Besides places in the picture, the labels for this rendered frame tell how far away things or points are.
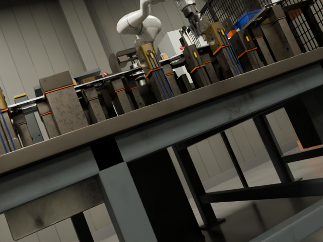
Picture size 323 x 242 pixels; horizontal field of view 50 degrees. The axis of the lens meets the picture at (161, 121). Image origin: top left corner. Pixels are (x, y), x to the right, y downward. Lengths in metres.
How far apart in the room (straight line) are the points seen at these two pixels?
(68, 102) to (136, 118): 0.55
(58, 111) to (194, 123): 0.60
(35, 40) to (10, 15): 0.42
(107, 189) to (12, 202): 0.22
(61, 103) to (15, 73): 3.14
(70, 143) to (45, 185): 0.12
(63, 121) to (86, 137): 0.53
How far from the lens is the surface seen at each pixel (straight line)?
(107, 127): 0.89
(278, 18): 1.66
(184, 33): 2.08
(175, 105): 0.96
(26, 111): 1.72
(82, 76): 1.97
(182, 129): 0.99
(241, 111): 1.10
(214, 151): 4.81
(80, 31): 4.66
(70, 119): 1.40
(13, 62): 4.59
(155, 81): 1.50
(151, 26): 2.47
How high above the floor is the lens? 0.54
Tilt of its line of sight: 6 degrees up
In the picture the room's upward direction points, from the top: 23 degrees counter-clockwise
